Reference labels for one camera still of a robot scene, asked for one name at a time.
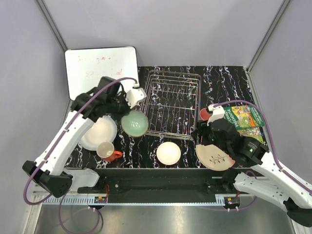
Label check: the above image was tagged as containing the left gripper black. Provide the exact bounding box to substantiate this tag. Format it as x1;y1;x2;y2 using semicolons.
107;91;137;122

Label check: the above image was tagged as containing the large white plate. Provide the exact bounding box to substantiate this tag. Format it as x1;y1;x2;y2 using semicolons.
79;116;117;151

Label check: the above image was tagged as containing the green ceramic bowl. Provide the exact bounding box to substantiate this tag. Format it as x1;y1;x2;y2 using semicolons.
121;110;149;137

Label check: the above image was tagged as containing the small white bowl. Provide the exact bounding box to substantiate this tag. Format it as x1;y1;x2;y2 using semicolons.
156;142;181;165

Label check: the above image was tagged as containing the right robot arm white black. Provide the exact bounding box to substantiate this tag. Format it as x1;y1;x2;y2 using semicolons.
192;118;312;227

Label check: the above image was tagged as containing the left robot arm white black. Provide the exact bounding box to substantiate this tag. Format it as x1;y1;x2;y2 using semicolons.
22;77;131;205

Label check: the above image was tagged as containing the pink plastic cup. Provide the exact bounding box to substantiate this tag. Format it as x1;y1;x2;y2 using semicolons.
199;108;211;121

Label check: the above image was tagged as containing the pink cream floral plate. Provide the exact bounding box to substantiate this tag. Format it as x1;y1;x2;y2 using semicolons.
195;144;235;171

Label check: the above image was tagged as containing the black marble pattern mat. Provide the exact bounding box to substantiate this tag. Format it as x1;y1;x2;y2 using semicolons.
65;66;265;171

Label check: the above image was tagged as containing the green children's book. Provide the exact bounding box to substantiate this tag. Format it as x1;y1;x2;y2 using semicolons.
224;105;265;144

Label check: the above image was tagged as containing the orange mug white inside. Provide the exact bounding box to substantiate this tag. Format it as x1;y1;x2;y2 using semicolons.
96;142;123;162

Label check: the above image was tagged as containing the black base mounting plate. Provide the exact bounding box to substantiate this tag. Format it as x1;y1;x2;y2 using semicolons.
78;168;237;204

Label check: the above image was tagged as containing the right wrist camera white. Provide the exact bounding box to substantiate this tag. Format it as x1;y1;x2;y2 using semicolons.
207;104;225;126

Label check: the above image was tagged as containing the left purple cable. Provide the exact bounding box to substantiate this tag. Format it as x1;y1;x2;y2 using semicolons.
23;77;139;234

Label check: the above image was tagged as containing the purple cable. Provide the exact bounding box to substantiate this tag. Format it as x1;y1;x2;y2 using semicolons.
202;99;312;212
23;77;139;234

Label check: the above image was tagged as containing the white whiteboard black frame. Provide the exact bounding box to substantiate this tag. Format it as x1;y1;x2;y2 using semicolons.
65;46;138;100

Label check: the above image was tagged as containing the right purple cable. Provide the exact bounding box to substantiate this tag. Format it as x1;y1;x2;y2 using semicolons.
202;99;312;212

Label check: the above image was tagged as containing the wire dish rack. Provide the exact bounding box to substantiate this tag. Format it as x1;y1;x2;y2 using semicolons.
140;70;201;140

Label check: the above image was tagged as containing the grey slotted cable duct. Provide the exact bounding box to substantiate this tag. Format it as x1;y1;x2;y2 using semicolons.
42;194;226;206

